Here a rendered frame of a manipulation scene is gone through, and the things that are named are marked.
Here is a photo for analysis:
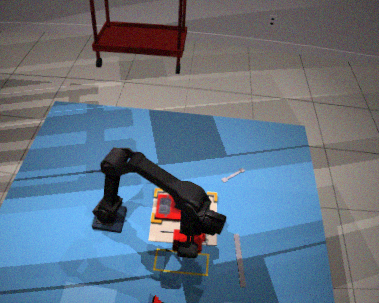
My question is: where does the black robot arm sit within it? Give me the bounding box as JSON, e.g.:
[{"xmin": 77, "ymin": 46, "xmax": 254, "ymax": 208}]
[{"xmin": 92, "ymin": 147, "xmax": 226, "ymax": 236}]

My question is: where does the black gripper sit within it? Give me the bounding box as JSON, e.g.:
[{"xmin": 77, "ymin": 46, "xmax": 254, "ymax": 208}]
[{"xmin": 176, "ymin": 215, "xmax": 200, "ymax": 258}]

